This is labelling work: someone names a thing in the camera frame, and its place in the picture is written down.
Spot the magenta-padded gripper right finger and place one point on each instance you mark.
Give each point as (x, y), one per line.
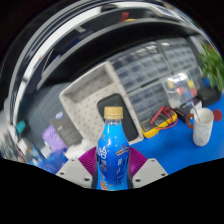
(150, 171)

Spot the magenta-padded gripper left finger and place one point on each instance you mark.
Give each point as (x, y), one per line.
(75, 171)

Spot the blue drink bottle yellow cap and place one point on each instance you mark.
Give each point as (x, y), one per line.
(113, 153)

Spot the purple plastic bag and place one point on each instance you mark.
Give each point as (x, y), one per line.
(53, 138)

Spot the dark grey product box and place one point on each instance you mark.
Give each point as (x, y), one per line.
(65, 128)

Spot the black rectangular case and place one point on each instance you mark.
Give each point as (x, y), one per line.
(128, 116)

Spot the brown tape roll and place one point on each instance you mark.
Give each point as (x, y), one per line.
(187, 121)

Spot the white cup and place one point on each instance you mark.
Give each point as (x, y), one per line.
(202, 131)

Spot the small teal box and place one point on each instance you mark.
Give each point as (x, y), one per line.
(21, 127)

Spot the grey small-parts drawer cabinet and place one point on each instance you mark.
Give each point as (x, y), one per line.
(146, 101)
(140, 66)
(180, 53)

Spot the black box with white label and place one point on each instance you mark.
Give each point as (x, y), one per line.
(185, 108)

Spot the metal stirring spoon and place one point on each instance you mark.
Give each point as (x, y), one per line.
(196, 113)

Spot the plain black box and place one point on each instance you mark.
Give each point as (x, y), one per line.
(209, 96)

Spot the large green potted plant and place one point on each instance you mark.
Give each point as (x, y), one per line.
(213, 66)

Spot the dark grey workbench shelf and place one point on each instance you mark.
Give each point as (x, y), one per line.
(110, 43)

